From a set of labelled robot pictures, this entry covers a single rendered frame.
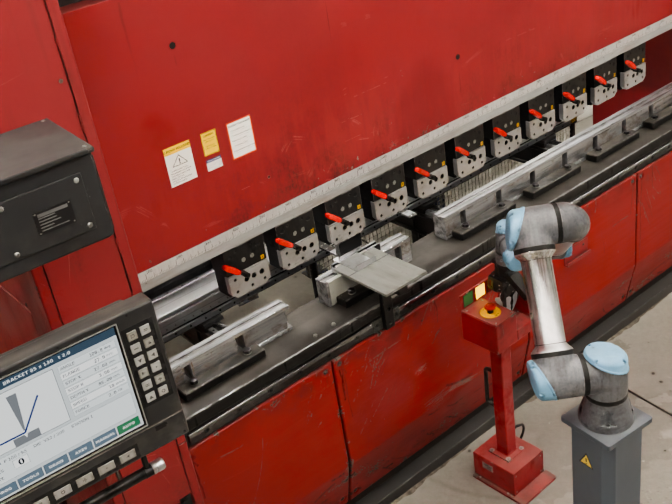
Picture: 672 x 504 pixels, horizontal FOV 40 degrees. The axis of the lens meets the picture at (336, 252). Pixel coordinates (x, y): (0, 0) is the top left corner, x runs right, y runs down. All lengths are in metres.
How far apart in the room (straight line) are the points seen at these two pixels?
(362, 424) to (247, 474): 0.49
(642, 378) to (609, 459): 1.46
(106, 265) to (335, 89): 0.96
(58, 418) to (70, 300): 0.44
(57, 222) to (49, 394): 0.35
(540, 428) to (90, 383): 2.33
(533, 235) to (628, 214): 1.60
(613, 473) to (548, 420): 1.19
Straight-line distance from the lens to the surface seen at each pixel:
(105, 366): 1.94
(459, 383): 3.58
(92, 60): 2.41
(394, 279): 2.97
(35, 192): 1.78
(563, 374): 2.55
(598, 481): 2.78
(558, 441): 3.82
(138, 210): 2.56
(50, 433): 1.97
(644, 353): 4.29
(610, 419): 2.66
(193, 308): 3.11
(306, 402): 3.04
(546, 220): 2.58
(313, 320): 3.06
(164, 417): 2.07
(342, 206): 2.99
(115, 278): 2.34
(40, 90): 2.14
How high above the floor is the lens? 2.55
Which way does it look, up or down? 29 degrees down
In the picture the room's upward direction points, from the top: 9 degrees counter-clockwise
